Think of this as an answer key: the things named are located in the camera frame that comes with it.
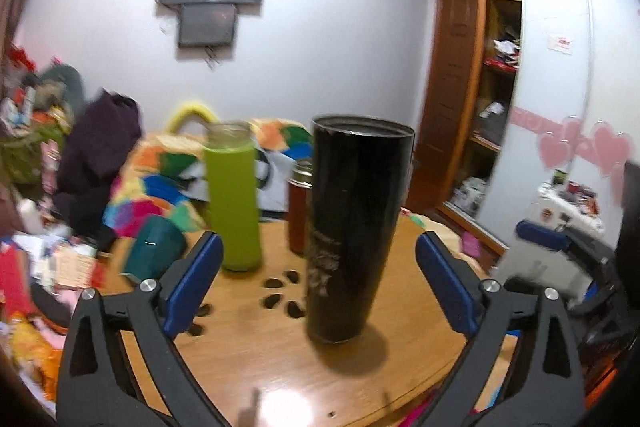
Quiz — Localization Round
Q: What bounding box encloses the dark green cup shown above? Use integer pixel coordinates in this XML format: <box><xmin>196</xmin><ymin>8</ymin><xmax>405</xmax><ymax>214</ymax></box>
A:
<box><xmin>122</xmin><ymin>216</ymin><xmax>186</xmax><ymax>284</ymax></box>

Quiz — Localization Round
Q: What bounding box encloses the white plastic bottle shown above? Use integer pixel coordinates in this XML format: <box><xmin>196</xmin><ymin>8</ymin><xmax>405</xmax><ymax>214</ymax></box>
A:
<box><xmin>16</xmin><ymin>198</ymin><xmax>44</xmax><ymax>235</ymax></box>

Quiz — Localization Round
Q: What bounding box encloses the yellow foam headboard arch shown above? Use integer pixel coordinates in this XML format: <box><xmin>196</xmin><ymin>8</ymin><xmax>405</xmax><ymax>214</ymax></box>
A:
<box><xmin>165</xmin><ymin>102</ymin><xmax>220</xmax><ymax>134</ymax></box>

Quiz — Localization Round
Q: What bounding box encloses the green cluttered basket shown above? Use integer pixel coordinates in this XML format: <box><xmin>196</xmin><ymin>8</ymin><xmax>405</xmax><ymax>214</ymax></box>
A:
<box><xmin>1</xmin><ymin>124</ymin><xmax>65</xmax><ymax>184</ymax></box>

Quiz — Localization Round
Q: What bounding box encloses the small wall monitor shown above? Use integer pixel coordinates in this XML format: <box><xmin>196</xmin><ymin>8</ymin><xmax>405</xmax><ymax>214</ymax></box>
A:
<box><xmin>178</xmin><ymin>4</ymin><xmax>238</xmax><ymax>49</ymax></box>

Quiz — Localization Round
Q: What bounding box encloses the colourful patchwork quilt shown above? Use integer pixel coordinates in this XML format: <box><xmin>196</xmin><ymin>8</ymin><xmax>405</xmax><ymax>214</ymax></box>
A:
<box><xmin>102</xmin><ymin>119</ymin><xmax>312</xmax><ymax>237</ymax></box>

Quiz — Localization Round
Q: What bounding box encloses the green thermos bottle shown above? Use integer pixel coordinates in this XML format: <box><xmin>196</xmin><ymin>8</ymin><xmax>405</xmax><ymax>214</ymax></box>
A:
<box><xmin>203</xmin><ymin>121</ymin><xmax>262</xmax><ymax>272</ymax></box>

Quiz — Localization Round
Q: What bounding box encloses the red thermos bottle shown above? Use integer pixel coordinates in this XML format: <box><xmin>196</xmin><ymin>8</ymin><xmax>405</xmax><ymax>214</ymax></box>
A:
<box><xmin>288</xmin><ymin>158</ymin><xmax>312</xmax><ymax>256</ymax></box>

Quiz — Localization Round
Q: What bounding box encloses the white sliding wardrobe door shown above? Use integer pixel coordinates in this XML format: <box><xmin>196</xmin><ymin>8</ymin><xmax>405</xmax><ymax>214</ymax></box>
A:
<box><xmin>476</xmin><ymin>0</ymin><xmax>639</xmax><ymax>244</ymax></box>

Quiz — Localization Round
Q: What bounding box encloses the black tumbler cup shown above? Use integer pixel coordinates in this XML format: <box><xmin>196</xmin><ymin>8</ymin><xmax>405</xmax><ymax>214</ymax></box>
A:
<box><xmin>305</xmin><ymin>115</ymin><xmax>414</xmax><ymax>343</ymax></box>

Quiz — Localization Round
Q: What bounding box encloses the wooden wardrobe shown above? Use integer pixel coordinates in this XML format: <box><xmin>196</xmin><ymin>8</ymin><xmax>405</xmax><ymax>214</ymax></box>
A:
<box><xmin>407</xmin><ymin>0</ymin><xmax>522</xmax><ymax>253</ymax></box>

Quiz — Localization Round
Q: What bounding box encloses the dark purple jacket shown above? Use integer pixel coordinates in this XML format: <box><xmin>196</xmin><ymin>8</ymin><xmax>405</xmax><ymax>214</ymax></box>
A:
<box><xmin>53</xmin><ymin>91</ymin><xmax>142</xmax><ymax>235</ymax></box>

